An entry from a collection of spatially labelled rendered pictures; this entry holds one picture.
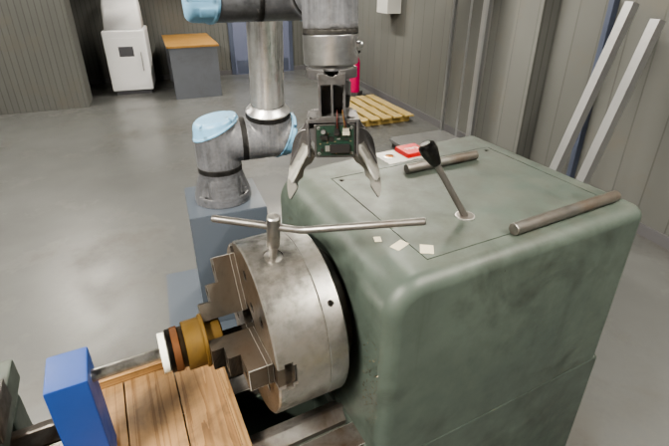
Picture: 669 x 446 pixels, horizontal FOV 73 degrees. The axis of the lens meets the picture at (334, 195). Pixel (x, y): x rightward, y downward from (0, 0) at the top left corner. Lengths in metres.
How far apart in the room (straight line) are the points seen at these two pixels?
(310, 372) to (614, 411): 1.81
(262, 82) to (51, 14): 5.91
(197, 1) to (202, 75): 6.32
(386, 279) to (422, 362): 0.17
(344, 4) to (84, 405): 0.70
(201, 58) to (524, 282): 6.40
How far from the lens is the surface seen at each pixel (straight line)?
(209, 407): 1.02
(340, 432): 0.98
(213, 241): 1.24
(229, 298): 0.85
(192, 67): 6.96
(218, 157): 1.19
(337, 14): 0.61
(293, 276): 0.75
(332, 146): 0.62
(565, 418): 1.37
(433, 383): 0.86
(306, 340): 0.74
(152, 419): 1.04
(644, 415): 2.46
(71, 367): 0.86
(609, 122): 3.35
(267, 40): 1.11
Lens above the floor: 1.66
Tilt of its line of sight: 26 degrees down
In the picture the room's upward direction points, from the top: straight up
